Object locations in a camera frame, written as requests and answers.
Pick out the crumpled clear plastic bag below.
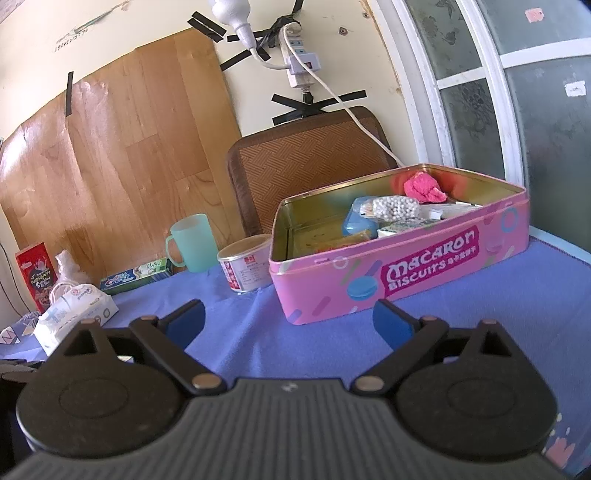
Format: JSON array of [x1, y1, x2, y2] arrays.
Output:
[[49, 250, 91, 305]]

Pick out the pink fuzzy cloth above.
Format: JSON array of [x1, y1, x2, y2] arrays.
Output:
[[404, 171, 448, 204]]

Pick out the wood-pattern wall sheet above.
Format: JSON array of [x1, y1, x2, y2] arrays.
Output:
[[1, 30, 245, 280]]

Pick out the blue patterned tablecloth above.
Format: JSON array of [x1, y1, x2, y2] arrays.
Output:
[[12, 240, 590, 479]]

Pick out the white power strip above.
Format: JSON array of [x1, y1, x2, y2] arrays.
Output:
[[279, 22, 321, 92]]

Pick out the yellow snack packet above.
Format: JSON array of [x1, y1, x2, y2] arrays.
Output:
[[377, 217, 439, 238]]

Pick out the red snack box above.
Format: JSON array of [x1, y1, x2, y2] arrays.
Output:
[[15, 242, 57, 313]]

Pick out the white tissue pack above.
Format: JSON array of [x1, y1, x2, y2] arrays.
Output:
[[33, 284, 119, 357]]

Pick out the bag of white beads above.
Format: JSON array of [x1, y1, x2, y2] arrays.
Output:
[[372, 196, 420, 222]]

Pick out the teal plastic mug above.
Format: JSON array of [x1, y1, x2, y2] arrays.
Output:
[[164, 213, 218, 273]]

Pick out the brown woven chair back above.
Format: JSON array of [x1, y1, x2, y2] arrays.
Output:
[[226, 106, 397, 236]]

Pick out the blue pencil case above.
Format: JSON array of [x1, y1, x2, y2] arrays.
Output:
[[342, 196, 379, 239]]

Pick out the blue green toothpaste box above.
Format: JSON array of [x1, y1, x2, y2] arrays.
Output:
[[99, 258, 173, 295]]

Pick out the white power cable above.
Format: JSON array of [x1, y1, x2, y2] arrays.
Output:
[[280, 25, 408, 168]]

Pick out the pink macaron biscuit tin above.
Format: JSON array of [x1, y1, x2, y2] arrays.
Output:
[[270, 164, 530, 325]]

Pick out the white framed frosted window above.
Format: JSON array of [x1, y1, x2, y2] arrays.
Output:
[[370, 1, 590, 257]]

